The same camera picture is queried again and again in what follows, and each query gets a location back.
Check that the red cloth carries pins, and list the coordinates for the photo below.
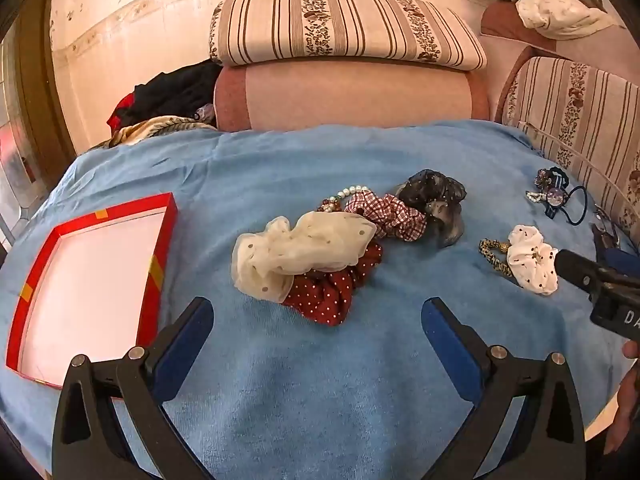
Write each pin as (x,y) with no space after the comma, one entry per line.
(120,115)

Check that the dark red polka dot scrunchie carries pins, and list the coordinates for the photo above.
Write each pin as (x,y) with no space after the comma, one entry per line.
(325,300)

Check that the wooden door frame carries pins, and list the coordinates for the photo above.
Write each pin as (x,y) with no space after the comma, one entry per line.
(40,85)

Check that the black clothes pile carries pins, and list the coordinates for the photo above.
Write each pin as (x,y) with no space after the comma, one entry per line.
(175,90)

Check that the grey organza scrunchie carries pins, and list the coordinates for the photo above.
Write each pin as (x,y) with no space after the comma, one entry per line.
(440,195)

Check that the pink sofa armrest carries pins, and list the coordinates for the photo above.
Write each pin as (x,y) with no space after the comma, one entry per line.
(505,25)

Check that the leopard print scrunchie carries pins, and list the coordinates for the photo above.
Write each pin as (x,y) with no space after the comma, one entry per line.
(492,255)

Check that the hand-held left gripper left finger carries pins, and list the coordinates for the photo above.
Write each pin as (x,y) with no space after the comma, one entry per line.
(182,350)

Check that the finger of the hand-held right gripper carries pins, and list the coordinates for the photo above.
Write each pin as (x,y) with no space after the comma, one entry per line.
(575,266)
(622,261)

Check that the blue blanket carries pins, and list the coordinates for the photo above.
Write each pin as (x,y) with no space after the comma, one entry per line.
(300,390)

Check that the cream dotted organza scrunchie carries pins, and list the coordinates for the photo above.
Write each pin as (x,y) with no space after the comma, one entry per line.
(300,245)

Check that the pink bolster cushion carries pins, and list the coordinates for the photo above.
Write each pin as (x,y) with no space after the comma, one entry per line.
(350,95)

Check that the person's right hand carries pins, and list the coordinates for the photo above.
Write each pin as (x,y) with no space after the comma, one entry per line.
(631,400)

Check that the small pearl hair clip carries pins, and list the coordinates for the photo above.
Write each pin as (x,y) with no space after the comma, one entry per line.
(536,196)

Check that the red shallow box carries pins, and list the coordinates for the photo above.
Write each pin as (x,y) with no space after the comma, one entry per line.
(85,285)

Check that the gold patterned cloth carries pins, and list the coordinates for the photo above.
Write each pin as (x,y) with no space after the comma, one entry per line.
(160,127)

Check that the striped floral cushion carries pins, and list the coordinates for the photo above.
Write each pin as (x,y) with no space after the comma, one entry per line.
(350,25)

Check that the white scrunchie with dark dots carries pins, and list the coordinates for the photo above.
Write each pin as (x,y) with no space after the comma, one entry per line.
(530,260)

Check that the striped floral sofa backrest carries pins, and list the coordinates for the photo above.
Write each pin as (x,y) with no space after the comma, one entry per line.
(580,110)

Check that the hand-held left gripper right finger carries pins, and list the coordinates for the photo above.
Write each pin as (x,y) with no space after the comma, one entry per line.
(450,345)

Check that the white crumpled cloth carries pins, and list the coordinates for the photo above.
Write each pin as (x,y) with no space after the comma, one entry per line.
(555,12)

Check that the dark hair clip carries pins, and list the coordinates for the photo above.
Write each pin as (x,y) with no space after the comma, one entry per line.
(606,235)

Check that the red plaid scrunchie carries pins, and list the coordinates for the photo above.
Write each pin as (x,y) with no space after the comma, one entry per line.
(395,215)

